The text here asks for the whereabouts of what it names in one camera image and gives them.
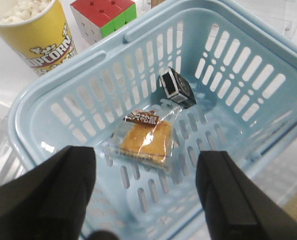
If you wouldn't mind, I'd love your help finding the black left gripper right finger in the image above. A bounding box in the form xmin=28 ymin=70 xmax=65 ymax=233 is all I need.
xmin=195 ymin=150 xmax=297 ymax=240

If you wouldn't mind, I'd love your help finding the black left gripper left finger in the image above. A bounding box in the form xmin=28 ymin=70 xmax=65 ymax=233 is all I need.
xmin=0 ymin=145 xmax=96 ymax=240

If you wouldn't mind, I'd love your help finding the packaged bread slice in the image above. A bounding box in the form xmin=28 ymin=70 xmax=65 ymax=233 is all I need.
xmin=97 ymin=102 xmax=184 ymax=172

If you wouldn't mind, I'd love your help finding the black tissue pack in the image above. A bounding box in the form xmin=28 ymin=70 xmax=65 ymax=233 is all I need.
xmin=159 ymin=67 xmax=197 ymax=109

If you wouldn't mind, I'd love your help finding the light blue plastic basket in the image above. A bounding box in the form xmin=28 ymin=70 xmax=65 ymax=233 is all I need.
xmin=8 ymin=0 xmax=297 ymax=240

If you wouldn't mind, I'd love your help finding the clear acrylic display shelf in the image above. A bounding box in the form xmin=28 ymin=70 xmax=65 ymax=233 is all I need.
xmin=0 ymin=116 xmax=26 ymax=186

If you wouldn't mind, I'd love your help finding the yellow popcorn cup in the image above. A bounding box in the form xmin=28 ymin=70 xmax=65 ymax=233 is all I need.
xmin=0 ymin=0 xmax=77 ymax=77

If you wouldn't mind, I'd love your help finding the colourful puzzle cube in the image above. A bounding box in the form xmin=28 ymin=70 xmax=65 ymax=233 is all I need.
xmin=70 ymin=0 xmax=137 ymax=45

